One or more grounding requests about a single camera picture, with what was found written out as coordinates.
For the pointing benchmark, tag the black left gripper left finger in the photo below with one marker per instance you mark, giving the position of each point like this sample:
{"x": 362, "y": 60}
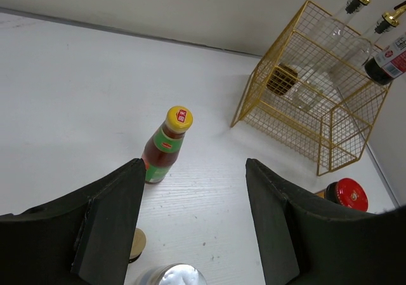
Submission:
{"x": 84, "y": 237}

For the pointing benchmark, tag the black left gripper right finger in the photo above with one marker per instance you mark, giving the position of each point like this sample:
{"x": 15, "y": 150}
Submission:
{"x": 304, "y": 239}

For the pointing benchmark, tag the red lid sauce jar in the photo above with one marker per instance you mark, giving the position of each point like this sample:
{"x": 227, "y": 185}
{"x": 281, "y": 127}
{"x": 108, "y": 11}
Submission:
{"x": 346, "y": 192}

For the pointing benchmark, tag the silver lid spice jar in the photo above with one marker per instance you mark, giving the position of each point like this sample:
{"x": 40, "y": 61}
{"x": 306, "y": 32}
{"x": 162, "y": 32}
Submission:
{"x": 173, "y": 274}

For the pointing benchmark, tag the yellow cap sauce bottle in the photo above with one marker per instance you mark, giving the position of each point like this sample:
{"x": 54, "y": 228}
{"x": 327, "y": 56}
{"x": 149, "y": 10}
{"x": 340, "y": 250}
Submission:
{"x": 163, "y": 148}

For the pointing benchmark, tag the dark liquid oil bottle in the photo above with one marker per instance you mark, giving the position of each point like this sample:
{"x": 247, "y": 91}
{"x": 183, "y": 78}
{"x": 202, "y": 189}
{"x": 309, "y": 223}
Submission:
{"x": 319, "y": 40}

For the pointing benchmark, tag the clear glass oil bottle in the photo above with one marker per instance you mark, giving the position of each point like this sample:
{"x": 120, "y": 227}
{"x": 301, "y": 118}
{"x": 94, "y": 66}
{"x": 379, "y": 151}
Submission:
{"x": 355, "y": 50}

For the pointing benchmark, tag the black cap vinegar bottle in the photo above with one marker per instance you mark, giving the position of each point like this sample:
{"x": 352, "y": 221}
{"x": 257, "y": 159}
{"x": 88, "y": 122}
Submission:
{"x": 388, "y": 64}

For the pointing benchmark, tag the small brown bottle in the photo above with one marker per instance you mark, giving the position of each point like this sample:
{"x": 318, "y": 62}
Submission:
{"x": 138, "y": 245}

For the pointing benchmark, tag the gold wire basket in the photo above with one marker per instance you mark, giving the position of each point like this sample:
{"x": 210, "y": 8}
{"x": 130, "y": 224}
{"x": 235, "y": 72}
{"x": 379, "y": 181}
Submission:
{"x": 335, "y": 132}

